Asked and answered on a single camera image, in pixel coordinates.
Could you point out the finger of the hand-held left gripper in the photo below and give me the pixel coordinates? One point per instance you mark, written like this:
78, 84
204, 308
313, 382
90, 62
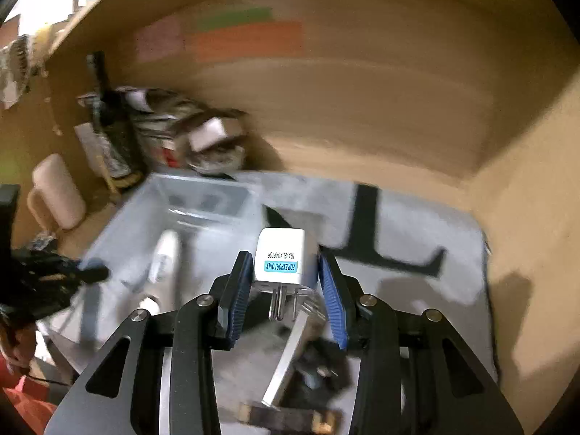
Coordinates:
93, 269

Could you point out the green sticky note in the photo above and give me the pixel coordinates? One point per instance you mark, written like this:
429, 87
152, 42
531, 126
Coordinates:
235, 19

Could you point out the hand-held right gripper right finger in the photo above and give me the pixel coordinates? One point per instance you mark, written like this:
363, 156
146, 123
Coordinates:
333, 308

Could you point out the white travel adapter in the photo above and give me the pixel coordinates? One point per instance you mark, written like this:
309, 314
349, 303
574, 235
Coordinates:
281, 253

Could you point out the dark tool with brass tip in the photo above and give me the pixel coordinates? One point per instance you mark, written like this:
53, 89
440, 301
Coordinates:
290, 419

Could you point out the silver metal bar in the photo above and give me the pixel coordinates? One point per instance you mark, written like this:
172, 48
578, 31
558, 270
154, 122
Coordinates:
285, 362

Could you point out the grey mat with black pattern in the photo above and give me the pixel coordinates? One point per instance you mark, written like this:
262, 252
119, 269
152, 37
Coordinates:
408, 235

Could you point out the dark wine bottle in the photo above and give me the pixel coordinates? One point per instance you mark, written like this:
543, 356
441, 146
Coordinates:
113, 145

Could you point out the white card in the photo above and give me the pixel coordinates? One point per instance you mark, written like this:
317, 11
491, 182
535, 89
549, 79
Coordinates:
208, 133

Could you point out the small bowl of trinkets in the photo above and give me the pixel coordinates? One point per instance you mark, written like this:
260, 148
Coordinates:
217, 161

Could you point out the white handheld device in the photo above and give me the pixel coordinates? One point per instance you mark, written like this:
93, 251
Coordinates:
164, 258

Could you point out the clear plastic bin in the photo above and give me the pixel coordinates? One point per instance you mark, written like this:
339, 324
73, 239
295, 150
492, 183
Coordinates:
204, 199

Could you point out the person's red clothing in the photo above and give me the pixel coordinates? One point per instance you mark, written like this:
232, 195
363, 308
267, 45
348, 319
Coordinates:
22, 398

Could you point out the wooden shelf board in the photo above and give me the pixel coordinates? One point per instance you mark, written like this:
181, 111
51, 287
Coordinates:
90, 9

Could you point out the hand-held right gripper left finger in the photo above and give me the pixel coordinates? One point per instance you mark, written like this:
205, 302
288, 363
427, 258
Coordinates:
238, 299

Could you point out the pink sticky note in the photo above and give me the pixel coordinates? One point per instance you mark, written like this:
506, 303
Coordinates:
158, 40

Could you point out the stack of books and papers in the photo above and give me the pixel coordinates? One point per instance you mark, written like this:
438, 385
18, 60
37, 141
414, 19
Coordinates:
158, 118

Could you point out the orange sticky note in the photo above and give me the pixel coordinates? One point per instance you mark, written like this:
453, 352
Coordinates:
247, 43

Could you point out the pink thermos cup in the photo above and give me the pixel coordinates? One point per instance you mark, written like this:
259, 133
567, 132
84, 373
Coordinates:
56, 190

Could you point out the black binder clip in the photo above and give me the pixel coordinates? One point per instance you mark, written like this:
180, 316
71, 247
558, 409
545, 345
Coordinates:
324, 365

